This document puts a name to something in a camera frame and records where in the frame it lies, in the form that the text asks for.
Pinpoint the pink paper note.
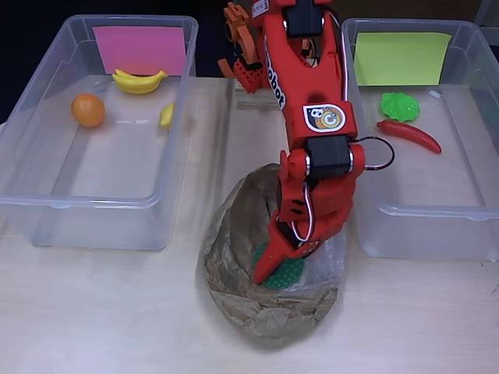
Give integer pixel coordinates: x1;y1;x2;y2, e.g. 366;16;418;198
92;26;186;76

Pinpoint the crumpled brown paper bag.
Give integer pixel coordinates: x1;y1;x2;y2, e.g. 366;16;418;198
196;163;348;350

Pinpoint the dark green bumpy toy vegetable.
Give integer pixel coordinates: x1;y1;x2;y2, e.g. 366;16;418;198
251;241;305;290

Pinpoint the yellow toy banana bunch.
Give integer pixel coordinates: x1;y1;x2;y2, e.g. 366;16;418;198
111;69;169;95

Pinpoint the red toy chili pepper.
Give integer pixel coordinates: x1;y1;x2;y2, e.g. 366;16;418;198
377;118;443;155

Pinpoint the yellow toy lemon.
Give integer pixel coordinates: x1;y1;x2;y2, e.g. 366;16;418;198
158;103;175;129

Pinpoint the light green toy lettuce leaf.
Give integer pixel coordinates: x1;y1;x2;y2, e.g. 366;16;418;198
380;91;421;123

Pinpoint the clear plastic bin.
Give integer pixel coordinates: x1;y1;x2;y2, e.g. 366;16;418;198
0;14;200;251
340;17;499;261

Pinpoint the orange plastic clamp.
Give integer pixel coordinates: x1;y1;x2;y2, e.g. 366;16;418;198
217;1;266;94

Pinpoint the white gripper servo cable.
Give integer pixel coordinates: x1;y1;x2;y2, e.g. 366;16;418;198
291;185;315;245

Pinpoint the orange toy fruit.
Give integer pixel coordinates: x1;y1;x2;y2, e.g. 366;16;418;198
70;93;106;128

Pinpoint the yellow paper note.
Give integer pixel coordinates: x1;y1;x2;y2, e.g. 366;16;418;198
352;31;453;86

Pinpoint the wrist servo cable loop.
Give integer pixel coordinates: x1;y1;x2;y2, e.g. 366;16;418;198
355;135;395;171

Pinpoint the wooden base block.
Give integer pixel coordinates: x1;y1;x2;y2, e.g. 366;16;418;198
235;76;284;113

